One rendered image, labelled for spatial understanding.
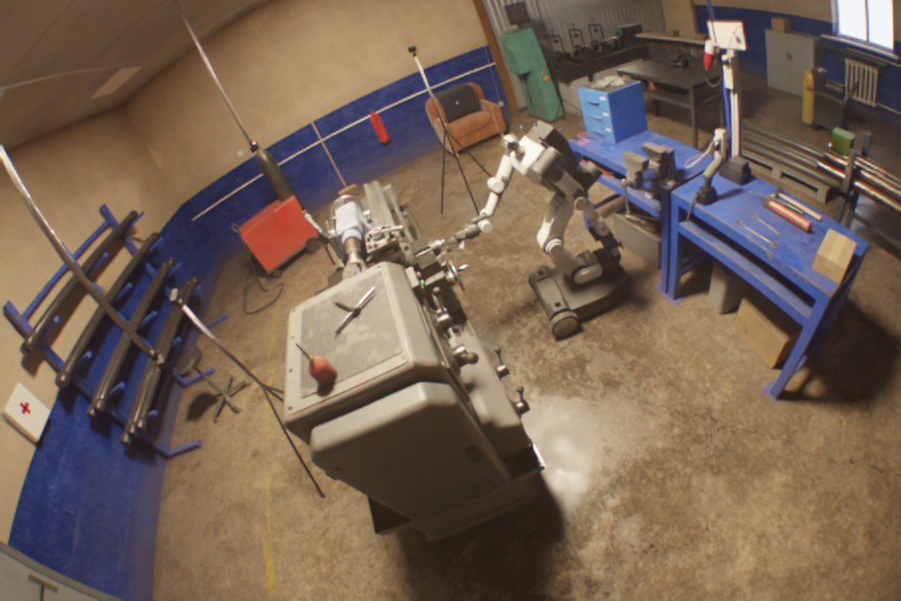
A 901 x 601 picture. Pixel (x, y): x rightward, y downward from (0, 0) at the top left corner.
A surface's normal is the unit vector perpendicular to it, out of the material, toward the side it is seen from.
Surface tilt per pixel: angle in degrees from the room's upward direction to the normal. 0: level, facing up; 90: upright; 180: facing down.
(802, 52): 90
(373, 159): 90
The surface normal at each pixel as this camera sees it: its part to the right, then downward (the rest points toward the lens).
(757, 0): -0.89, 0.45
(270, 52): 0.29, 0.51
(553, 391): -0.34, -0.74
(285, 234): 0.58, 0.33
